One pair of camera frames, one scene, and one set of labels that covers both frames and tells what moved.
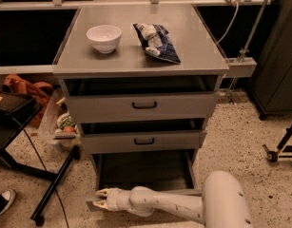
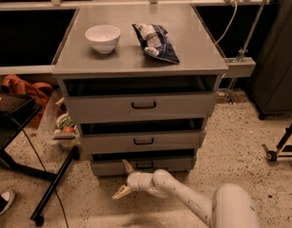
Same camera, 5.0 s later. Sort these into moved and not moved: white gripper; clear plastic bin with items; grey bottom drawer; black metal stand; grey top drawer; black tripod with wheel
Moved: grey bottom drawer; white gripper
Not moved: black tripod with wheel; grey top drawer; clear plastic bin with items; black metal stand
